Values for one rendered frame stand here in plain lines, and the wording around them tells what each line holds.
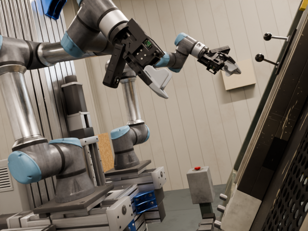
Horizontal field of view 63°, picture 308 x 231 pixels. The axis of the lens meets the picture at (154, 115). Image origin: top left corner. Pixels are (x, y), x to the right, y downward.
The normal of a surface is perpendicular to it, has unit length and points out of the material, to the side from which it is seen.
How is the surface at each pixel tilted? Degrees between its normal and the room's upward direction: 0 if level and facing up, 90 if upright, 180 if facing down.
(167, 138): 90
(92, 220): 90
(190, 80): 90
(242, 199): 90
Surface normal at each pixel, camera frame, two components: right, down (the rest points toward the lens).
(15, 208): -0.31, 0.04
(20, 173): -0.47, 0.22
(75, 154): 0.83, -0.19
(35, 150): 0.60, -0.28
